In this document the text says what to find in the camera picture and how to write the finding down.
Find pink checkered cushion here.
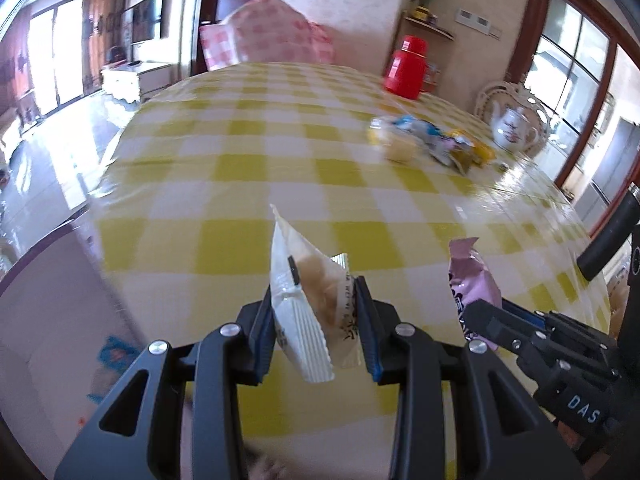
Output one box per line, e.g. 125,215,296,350
199,0,336,72

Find pale yellow cake packet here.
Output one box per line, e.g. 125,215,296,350
369,116,426,163

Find white floral teapot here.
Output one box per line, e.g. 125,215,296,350
490,106,541,152

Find flat television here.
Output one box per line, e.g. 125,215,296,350
131,0,165,46

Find red canister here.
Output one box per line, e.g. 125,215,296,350
382,35,430,101

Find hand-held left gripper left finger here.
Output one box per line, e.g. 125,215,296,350
55,286,276,480

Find large window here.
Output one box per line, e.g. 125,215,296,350
27,0,86,116

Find white television cabinet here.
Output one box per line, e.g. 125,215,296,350
100,60,176,103

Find pink snack packet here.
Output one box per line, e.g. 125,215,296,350
447,237,503,352

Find brown patterned curtain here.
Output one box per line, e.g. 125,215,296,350
0,15,31,126
82,0,131,96

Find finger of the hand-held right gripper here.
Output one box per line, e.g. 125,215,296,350
459,299,551,361
501,298,620,378

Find white ornate tray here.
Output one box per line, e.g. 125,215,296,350
472,80,551,161

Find blue white snack packet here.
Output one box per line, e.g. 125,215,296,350
392,115,453,153

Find yellow snack packet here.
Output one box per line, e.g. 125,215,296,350
447,130,496,168

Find white wall switch panel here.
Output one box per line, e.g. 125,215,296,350
456,8,502,38

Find wooden corner shelf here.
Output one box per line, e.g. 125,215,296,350
402,14,456,41

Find yellow checkered tablecloth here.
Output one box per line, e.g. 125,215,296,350
82,62,616,480

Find blue cartoon snack packet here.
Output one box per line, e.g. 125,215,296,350
97,336,142,367

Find white purple-edged box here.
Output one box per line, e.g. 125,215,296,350
0,220,196,480

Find wooden glass door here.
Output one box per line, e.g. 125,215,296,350
510,0,640,201

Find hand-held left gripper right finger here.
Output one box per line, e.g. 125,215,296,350
354,276,586,480

